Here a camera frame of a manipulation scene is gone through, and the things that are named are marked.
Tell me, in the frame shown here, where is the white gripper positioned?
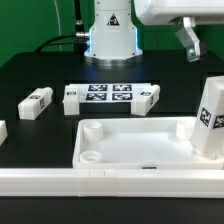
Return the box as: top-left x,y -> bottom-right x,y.
134,0 -> 224,62

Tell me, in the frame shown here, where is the white desk top tray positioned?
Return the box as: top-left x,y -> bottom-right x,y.
73,117 -> 224,170

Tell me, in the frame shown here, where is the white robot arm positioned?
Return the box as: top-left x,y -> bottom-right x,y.
85,0 -> 224,66

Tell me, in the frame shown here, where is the white block left edge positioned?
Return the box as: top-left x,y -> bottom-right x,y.
0,120 -> 8,146

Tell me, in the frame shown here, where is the black cable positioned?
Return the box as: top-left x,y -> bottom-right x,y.
34,31 -> 90,54

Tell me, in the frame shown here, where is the white marker base plate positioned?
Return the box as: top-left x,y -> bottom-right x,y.
78,83 -> 151,103

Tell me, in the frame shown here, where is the white front rail fence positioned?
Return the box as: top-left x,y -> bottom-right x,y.
0,168 -> 224,198

